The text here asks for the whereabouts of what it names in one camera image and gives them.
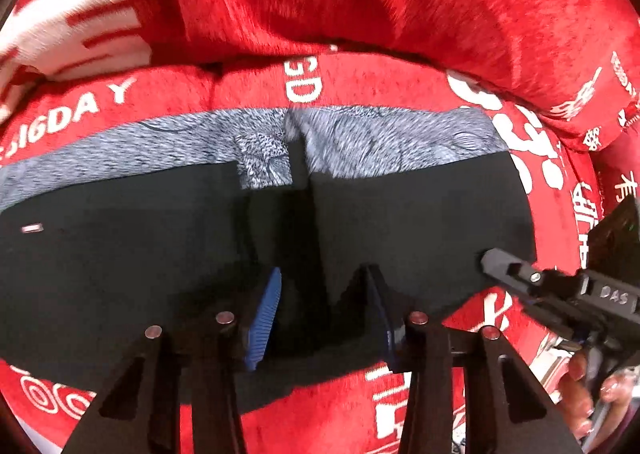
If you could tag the person's right hand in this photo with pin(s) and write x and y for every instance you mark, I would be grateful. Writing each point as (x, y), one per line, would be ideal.
(577, 394)

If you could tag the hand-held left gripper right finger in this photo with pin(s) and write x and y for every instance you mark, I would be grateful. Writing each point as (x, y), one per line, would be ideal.
(387, 329)

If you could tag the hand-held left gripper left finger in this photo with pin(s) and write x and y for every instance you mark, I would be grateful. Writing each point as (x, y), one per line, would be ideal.
(262, 319)

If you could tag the black pants blue-grey side stripes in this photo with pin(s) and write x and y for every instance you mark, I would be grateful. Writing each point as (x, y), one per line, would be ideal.
(150, 274)

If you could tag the red printed blanket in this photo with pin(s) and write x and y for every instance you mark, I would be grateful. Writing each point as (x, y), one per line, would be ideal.
(375, 79)

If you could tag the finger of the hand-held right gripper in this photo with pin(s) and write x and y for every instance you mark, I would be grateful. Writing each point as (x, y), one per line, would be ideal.
(520, 271)
(555, 316)

